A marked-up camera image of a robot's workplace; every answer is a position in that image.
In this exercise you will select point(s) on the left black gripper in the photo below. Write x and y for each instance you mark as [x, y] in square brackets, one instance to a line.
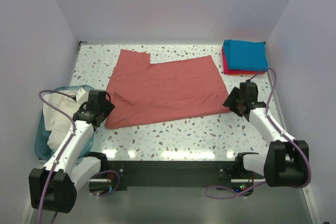
[105, 109]

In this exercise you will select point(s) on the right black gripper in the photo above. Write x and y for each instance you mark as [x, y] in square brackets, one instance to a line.
[233, 100]

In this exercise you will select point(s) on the salmon pink t shirt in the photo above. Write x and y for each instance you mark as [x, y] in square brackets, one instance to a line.
[145, 93]

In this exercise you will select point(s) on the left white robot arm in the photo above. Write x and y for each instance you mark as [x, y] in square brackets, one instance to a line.
[55, 186]

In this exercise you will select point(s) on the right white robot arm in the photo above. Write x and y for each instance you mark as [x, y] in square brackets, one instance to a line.
[286, 163]

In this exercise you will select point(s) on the folded orange t shirt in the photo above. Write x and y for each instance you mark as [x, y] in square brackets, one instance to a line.
[249, 73]

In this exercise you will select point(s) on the folded magenta t shirt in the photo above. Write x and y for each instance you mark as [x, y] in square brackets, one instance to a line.
[225, 66]

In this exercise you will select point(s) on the folded blue t shirt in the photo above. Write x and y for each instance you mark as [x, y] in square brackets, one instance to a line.
[245, 55]

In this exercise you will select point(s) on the cream white t shirt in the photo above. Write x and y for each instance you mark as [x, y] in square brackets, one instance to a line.
[56, 122]

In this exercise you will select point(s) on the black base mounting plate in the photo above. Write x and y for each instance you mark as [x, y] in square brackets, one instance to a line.
[172, 174]

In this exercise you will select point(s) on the teal plastic basket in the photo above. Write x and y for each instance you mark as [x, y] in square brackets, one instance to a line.
[42, 149]

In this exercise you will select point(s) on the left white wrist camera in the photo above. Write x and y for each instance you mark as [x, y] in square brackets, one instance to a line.
[82, 96]

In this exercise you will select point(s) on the aluminium frame rail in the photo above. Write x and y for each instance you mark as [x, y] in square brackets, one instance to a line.
[28, 210]

